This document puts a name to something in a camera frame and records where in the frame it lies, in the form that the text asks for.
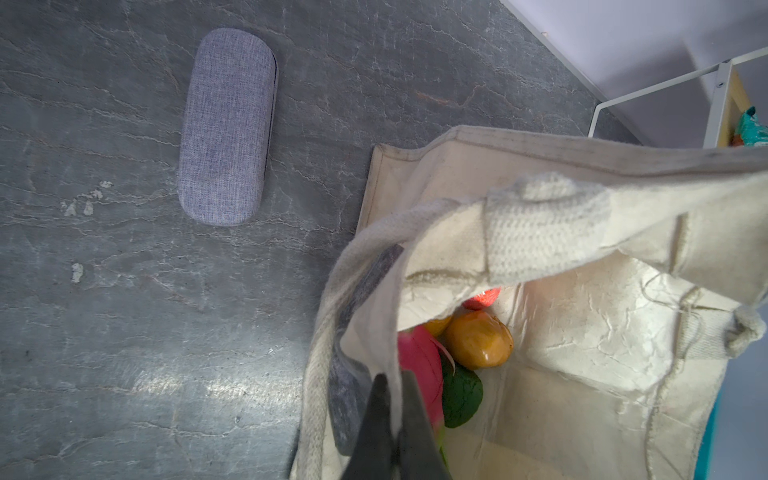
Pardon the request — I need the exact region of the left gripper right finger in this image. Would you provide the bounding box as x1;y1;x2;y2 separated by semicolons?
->
397;370;450;480

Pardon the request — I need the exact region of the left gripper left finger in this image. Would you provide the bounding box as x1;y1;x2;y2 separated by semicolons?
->
341;374;395;480

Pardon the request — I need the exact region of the green bell pepper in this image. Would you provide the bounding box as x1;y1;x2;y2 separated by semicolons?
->
441;357;484;429

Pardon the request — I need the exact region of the magenta dragon fruit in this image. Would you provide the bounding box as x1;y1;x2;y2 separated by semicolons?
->
397;325;456;434

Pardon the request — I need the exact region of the brown potato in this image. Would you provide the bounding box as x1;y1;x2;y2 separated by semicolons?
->
443;311;514;370

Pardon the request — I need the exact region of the yellow pear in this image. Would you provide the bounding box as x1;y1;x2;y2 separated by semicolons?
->
423;316;452;338

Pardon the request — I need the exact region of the red apple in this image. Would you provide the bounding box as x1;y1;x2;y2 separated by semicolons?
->
462;288;501;311

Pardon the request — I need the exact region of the cream canvas grocery bag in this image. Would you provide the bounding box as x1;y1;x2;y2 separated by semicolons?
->
290;126;767;479

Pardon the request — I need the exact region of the teal white snack bag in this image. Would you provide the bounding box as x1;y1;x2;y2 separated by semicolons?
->
730;106;768;147

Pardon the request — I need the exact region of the teal plastic vegetable basket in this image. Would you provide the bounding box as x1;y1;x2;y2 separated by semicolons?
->
693;394;721;480

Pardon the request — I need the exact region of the grey cloth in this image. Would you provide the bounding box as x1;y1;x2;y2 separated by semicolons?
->
177;28;279;227

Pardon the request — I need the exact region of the wooden two-tier shelf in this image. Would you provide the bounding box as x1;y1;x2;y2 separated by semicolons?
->
587;46;767;149

